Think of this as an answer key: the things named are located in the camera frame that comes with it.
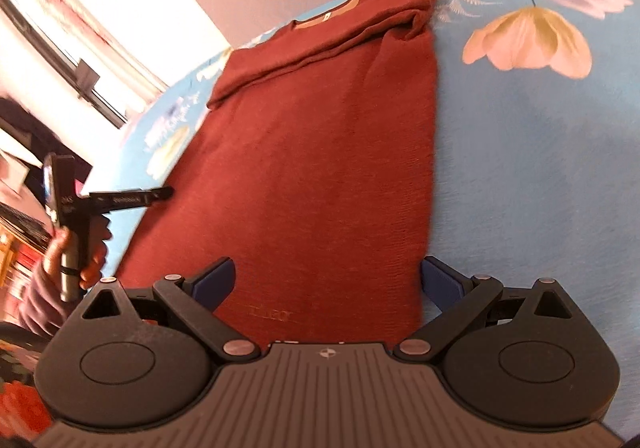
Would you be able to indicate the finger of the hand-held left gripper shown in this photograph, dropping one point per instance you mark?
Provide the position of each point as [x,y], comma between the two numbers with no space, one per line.
[127,199]

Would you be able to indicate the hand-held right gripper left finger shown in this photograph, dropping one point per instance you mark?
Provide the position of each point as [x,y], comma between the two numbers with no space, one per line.
[220,282]

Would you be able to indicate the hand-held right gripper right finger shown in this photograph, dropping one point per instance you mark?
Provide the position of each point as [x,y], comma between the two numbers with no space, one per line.
[440,285]

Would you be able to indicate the rust red long-sleeved sweater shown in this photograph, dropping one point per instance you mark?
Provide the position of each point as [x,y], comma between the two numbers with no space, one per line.
[320,168]

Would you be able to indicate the person's left hand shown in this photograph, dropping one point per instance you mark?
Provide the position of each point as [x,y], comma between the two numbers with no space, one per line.
[95,253]

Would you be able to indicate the blue floral bedsheet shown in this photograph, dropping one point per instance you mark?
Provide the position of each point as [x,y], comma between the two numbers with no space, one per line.
[525,153]

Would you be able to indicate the dark window frame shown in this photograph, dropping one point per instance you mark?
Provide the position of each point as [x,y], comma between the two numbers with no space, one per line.
[75,58]

